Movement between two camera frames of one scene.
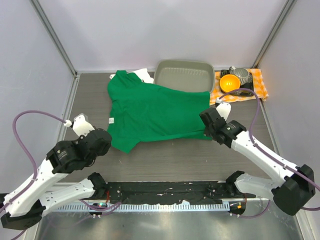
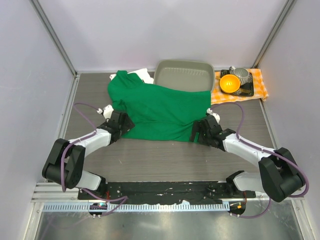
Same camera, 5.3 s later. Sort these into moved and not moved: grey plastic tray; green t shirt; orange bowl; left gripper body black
Moved: left gripper body black
Not moved: green t shirt; orange bowl; grey plastic tray
